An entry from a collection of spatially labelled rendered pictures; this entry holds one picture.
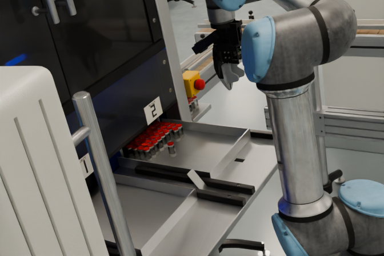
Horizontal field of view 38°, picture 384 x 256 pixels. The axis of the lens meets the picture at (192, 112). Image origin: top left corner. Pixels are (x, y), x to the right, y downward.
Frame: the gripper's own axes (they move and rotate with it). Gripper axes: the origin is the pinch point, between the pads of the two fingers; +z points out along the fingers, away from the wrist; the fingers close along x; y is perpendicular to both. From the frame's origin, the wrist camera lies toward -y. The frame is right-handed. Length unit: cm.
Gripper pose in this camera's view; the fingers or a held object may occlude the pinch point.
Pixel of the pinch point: (227, 85)
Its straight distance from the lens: 166.2
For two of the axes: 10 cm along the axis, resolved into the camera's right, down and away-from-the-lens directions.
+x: 5.2, -4.5, 7.3
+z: 1.8, 8.9, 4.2
